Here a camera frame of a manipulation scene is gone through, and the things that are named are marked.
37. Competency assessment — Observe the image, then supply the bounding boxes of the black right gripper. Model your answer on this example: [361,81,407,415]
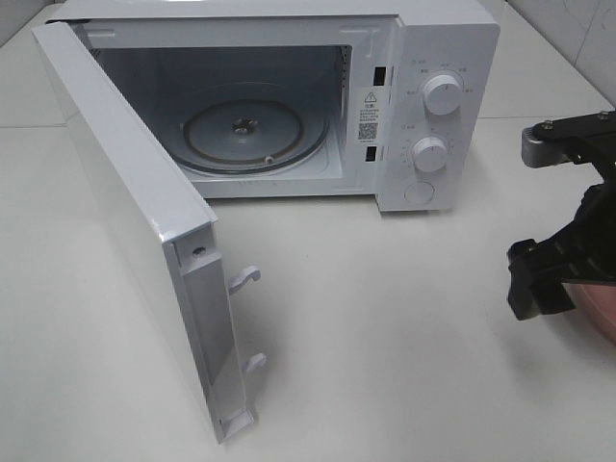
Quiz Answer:
[507,160,615,321]

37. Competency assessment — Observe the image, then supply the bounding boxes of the pink round plate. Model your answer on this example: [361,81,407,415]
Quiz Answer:
[562,283,615,363]

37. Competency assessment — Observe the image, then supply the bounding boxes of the round white door release button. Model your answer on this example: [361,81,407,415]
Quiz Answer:
[404,181,435,205]

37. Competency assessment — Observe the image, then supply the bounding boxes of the lower white microwave knob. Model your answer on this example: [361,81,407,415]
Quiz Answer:
[410,136,448,173]

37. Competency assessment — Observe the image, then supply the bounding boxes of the white microwave knob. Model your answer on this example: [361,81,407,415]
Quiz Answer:
[410,136,448,173]
[422,71,463,116]

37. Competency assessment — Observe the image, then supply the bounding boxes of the upper white microwave knob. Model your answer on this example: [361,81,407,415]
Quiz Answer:
[422,71,463,116]

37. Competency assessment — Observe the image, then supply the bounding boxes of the white microwave oven body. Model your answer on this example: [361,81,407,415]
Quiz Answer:
[42,1,500,212]

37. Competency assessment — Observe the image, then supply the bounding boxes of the glass microwave turntable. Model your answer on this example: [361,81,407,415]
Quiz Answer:
[162,83,329,175]

